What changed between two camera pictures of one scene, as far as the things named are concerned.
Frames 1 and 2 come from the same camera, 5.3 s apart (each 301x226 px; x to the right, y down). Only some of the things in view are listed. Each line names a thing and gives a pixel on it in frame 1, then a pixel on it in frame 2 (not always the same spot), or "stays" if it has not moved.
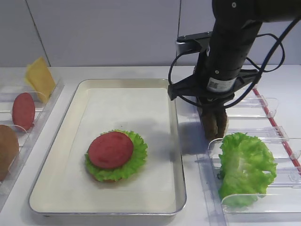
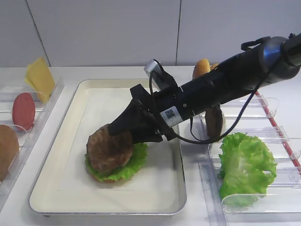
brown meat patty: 210,126 -> 107,154
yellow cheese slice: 38,75 stays
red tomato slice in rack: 23,111 stays
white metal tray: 62,186 stays
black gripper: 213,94 -> 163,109
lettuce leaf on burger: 123,172 stays
